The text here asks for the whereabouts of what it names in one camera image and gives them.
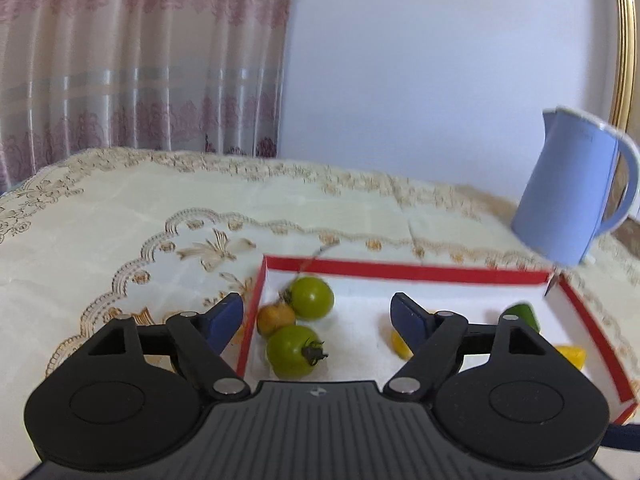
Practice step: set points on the green tomato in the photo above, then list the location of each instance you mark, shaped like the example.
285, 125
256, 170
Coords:
290, 352
312, 297

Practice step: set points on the red shallow box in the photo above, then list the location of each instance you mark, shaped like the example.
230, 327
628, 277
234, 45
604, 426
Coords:
360, 300

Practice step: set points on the green cucumber block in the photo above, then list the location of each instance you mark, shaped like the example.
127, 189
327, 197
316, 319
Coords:
525, 314

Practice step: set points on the gold frame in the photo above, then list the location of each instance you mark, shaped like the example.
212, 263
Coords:
622, 35

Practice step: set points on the large yellow fruit chunk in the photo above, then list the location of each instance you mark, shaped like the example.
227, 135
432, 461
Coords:
571, 356

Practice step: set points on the pink patterned curtain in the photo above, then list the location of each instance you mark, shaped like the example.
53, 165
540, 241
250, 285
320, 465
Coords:
125, 60

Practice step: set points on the light blue electric kettle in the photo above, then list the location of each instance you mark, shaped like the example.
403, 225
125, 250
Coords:
560, 185

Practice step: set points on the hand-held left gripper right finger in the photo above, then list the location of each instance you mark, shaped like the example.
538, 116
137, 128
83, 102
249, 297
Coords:
407, 317

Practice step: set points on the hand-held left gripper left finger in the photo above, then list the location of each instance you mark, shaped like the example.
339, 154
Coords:
222, 317

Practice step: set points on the small yellow fruit piece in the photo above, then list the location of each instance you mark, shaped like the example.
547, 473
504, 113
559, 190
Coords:
398, 344

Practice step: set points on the brown longan with long stem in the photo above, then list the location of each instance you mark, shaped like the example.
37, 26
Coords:
272, 319

